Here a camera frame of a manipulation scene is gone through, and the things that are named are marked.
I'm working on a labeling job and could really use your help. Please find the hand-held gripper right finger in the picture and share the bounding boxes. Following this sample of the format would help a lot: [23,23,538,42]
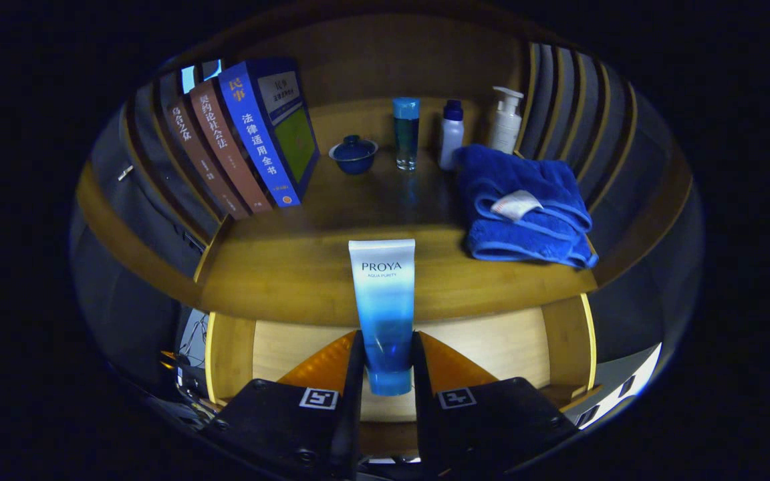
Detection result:
[412,331,580,478]

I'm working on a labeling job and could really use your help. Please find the wooden countertop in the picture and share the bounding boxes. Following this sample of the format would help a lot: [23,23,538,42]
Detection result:
[195,150,600,328]

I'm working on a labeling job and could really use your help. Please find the blue folded towel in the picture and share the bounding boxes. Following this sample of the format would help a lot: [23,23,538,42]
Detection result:
[453,144,600,269]

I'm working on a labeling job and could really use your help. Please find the white pump bottle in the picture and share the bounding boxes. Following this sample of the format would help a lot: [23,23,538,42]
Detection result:
[489,86,525,155]

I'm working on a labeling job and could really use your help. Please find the reddish brown book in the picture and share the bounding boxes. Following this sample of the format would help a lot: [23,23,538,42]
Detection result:
[189,79,273,214]

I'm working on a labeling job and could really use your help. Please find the thick blue book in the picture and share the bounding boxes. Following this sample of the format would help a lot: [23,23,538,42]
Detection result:
[218,57,321,208]

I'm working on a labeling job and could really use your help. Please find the dark brown book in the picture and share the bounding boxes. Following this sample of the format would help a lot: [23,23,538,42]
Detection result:
[166,99,250,221]

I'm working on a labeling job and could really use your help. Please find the teal glass bottle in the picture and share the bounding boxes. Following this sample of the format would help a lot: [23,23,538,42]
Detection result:
[392,98,420,171]

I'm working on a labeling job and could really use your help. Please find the wooden drawer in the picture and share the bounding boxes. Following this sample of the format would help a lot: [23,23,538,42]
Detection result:
[205,294,603,458]

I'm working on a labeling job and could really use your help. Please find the wooden cabinet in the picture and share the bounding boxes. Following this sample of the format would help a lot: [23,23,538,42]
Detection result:
[74,7,696,408]

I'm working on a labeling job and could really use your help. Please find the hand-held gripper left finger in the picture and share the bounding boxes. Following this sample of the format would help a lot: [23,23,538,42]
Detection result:
[201,329,366,480]

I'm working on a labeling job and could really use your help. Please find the blue and white tube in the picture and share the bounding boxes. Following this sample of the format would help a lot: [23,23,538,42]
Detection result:
[348,239,417,397]

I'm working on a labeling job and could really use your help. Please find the blue lidded teacup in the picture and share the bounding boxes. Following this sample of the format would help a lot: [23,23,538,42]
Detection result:
[329,135,379,176]

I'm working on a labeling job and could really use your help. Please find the white bottle with blue cap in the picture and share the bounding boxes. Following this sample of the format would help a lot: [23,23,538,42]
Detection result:
[439,100,465,171]

